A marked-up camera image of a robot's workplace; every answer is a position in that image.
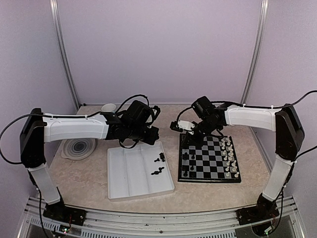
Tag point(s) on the right aluminium frame post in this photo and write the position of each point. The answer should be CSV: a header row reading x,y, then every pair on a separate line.
x,y
256,50

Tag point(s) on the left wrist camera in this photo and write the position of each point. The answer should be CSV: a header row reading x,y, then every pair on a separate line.
x,y
156,111

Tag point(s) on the left aluminium frame post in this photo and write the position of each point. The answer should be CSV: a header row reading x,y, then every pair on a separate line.
x,y
63,53

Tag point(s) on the aluminium frame post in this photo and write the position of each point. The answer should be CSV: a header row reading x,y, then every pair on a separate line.
x,y
256,50
63,53

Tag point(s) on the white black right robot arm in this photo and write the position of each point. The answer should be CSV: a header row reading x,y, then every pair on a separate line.
x,y
282,120

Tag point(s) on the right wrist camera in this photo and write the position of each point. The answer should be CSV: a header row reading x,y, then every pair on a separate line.
x,y
182,126

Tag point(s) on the light blue mug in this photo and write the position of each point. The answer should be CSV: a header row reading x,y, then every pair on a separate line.
x,y
108,108

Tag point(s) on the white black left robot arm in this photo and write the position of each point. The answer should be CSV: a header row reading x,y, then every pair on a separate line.
x,y
41,128

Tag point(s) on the clear plastic lid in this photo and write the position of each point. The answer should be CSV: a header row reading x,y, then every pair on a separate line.
x,y
78,149

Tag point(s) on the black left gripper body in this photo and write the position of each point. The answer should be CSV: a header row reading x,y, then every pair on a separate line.
x,y
136,133

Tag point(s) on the white plastic tray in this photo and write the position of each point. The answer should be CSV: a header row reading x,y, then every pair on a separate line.
x,y
129,173

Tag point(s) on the black white chess board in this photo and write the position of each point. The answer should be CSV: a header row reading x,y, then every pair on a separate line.
x,y
209,164

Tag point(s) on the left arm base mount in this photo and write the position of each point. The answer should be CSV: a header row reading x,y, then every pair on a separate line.
x,y
72,216

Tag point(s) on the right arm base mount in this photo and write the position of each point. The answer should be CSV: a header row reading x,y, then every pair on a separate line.
x,y
255,214

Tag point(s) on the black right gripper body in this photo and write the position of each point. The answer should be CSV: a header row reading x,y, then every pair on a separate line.
x,y
207,127

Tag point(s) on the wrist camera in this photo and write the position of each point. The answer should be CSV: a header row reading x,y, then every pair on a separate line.
x,y
182,126
156,111

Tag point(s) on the front aluminium rail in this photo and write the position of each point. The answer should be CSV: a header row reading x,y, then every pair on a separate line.
x,y
159,217

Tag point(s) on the pile of black chess pieces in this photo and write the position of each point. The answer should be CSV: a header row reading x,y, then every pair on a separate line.
x,y
161,158

